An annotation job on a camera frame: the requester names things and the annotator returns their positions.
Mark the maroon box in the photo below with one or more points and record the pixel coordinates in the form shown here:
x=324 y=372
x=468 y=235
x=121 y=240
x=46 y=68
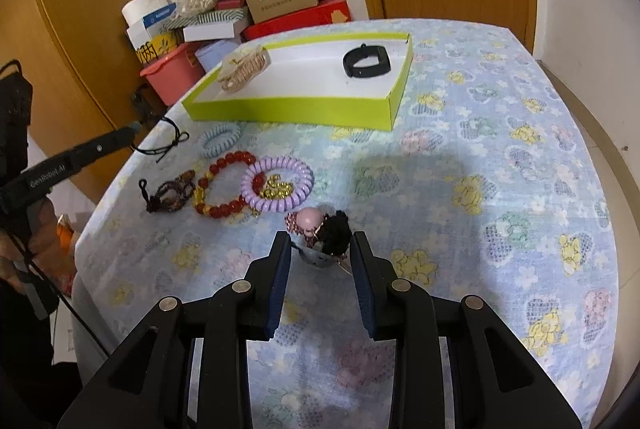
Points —
x=232 y=1

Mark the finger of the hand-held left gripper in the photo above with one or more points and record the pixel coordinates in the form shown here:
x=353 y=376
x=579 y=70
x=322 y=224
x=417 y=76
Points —
x=107 y=144

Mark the lime green cardboard tray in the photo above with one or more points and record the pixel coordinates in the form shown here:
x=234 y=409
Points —
x=310 y=74

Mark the orange packet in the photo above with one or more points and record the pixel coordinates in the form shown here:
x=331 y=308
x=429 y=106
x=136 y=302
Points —
x=66 y=236

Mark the white flat box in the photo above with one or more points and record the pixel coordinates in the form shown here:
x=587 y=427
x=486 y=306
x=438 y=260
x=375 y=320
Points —
x=210 y=31

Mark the beige hair claw clip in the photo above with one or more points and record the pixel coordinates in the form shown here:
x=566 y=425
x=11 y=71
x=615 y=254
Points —
x=245 y=69

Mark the person's left hand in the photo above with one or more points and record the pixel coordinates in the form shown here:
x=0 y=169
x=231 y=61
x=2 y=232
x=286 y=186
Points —
x=10 y=269

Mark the black rubber wristband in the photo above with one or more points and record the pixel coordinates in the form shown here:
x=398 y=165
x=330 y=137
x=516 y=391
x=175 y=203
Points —
x=352 y=69

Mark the pink plastic bin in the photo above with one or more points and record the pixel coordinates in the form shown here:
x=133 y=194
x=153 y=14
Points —
x=172 y=74

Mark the green striped box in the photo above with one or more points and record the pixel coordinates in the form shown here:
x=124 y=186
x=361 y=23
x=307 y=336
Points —
x=215 y=16

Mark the blue floral tablecloth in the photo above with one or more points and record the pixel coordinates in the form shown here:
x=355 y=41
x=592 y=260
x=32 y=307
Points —
x=475 y=134

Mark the white paper roll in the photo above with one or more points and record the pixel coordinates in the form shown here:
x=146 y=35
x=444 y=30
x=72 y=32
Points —
x=140 y=9

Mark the person's dark clothing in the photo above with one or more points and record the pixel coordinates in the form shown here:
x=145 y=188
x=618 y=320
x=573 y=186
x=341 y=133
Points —
x=25 y=369

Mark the wooden wardrobe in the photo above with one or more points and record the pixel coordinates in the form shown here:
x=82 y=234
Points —
x=75 y=19

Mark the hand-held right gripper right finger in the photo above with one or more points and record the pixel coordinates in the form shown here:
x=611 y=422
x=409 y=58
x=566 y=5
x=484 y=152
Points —
x=364 y=294

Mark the blue and white box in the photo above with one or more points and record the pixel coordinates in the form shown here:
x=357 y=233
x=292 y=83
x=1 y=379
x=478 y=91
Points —
x=155 y=21

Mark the pale blue canister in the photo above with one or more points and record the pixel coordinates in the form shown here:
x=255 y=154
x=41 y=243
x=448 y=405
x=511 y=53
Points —
x=215 y=54

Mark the pink rhinestone hair clip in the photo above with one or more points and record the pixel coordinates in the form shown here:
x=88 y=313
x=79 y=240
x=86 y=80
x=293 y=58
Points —
x=307 y=220

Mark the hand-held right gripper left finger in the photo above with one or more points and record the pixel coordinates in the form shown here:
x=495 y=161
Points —
x=280 y=289

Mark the yellow printed box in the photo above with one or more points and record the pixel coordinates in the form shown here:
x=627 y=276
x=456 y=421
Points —
x=157 y=46

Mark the red gift box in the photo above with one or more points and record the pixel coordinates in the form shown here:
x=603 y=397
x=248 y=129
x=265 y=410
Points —
x=310 y=16

